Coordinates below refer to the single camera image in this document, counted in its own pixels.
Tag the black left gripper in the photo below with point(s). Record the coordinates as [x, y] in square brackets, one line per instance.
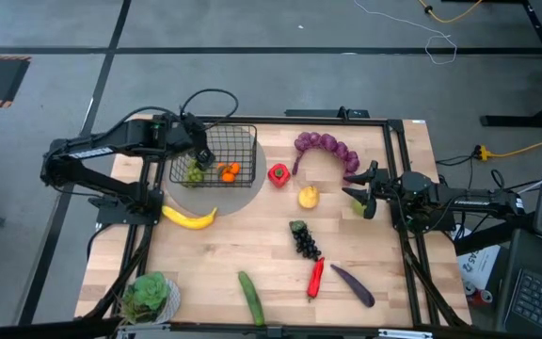
[198, 136]

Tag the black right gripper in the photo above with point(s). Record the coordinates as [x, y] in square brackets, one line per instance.
[386, 186]

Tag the green grape bunch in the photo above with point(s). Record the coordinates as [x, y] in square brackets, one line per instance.
[195, 175]

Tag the orange tangerine bunch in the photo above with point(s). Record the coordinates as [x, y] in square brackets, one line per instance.
[228, 176]

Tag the yellow banana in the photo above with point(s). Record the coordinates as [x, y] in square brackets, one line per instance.
[188, 220]

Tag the red bell pepper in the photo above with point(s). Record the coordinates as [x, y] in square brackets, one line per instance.
[279, 176]

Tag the black grape bunch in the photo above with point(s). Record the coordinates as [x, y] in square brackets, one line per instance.
[306, 242]

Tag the purple eggplant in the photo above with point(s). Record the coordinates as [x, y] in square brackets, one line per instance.
[353, 285]

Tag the red chili pepper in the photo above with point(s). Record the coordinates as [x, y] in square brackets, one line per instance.
[316, 280]

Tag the green cucumber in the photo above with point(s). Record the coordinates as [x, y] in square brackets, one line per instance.
[252, 299]

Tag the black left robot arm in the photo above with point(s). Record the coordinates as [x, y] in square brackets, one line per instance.
[111, 141]

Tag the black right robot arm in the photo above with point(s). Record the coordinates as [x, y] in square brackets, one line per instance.
[464, 200]

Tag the grey round mat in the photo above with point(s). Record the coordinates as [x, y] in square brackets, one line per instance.
[224, 200]

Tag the white printed box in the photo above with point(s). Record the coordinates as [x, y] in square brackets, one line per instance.
[480, 266]

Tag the succulent in white pot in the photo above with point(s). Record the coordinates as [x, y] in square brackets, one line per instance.
[151, 294]

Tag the red soda can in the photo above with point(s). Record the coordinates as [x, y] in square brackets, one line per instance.
[486, 296]
[469, 288]

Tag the black laptop with keyboard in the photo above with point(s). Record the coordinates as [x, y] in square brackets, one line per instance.
[539, 296]

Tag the black metal table frame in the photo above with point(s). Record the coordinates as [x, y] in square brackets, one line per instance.
[391, 150]

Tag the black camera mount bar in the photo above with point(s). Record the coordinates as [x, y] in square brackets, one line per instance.
[318, 113]

